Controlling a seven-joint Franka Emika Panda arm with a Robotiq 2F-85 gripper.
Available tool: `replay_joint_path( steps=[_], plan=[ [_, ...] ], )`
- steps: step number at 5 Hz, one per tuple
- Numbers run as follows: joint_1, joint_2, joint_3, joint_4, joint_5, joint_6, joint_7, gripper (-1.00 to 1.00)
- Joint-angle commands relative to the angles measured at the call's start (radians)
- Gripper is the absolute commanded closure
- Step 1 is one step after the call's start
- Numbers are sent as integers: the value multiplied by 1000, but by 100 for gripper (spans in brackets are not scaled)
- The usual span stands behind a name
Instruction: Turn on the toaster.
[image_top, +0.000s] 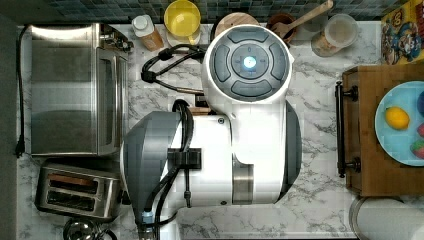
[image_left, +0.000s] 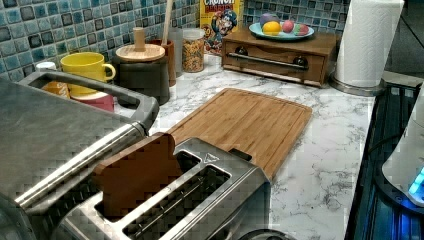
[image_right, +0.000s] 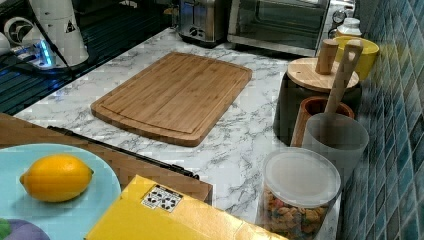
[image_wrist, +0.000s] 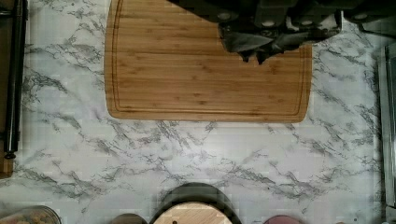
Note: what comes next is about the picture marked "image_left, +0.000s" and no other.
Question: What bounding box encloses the dark grey canister wooden lid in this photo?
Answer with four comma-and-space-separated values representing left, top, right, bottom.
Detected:
112, 27, 170, 105

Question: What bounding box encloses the red green toy fruit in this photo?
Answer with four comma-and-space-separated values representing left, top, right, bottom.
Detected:
293, 24, 309, 36

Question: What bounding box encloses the red and white mug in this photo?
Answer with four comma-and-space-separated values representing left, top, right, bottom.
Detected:
71, 92, 114, 112

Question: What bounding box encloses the wooden drawer box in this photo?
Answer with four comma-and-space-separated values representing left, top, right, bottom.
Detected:
221, 29, 338, 87

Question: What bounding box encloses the white robot base blue light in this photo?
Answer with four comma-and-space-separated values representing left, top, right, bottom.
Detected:
376, 86, 424, 214

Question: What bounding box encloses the yellow ceramic mug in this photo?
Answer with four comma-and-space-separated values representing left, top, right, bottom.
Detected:
60, 52, 116, 82

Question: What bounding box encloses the bamboo cutting board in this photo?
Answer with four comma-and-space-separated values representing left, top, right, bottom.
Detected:
168, 88, 312, 179

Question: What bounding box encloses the yellow toy lemon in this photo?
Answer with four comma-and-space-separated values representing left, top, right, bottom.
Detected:
262, 21, 281, 36

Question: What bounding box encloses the stainless steel two-slot toaster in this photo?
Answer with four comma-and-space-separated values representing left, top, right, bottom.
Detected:
50, 138, 270, 240

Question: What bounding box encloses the Cap'n Crunch cereal box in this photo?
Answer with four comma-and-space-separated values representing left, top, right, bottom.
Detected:
200, 0, 244, 55

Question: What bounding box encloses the brown wooden toast slice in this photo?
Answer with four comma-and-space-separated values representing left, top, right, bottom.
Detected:
92, 132, 182, 221

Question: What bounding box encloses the wooden spoon handle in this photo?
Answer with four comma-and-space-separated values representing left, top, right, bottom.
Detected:
161, 0, 173, 46

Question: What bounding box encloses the small white orange bottle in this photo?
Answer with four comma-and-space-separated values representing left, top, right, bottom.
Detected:
36, 62, 70, 98

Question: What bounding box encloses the light blue plate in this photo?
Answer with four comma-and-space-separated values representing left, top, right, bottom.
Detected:
248, 23, 315, 41

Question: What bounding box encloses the white paper towel roll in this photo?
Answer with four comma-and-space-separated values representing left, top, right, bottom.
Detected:
329, 0, 404, 97

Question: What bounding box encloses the black toaster lever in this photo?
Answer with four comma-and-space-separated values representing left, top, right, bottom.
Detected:
228, 148, 252, 162

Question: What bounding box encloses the brown utensil holder cup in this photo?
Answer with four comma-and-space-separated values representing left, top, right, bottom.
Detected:
149, 39, 176, 87

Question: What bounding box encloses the grey metal appliance with handle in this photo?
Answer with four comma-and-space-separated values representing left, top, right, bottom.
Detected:
0, 70, 159, 240

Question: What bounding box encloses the clear jar with cereal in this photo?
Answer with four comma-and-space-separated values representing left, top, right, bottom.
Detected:
182, 28, 205, 73

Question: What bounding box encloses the frosted clear plastic container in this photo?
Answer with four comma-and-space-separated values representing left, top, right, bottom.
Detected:
168, 28, 183, 77

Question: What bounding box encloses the purple toy fruit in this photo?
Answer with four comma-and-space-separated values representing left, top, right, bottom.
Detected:
259, 13, 280, 27

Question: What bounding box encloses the black cable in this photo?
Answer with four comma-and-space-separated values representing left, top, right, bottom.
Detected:
367, 133, 405, 155

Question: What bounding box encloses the pink toy fruit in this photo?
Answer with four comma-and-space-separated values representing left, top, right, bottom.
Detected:
282, 20, 294, 33

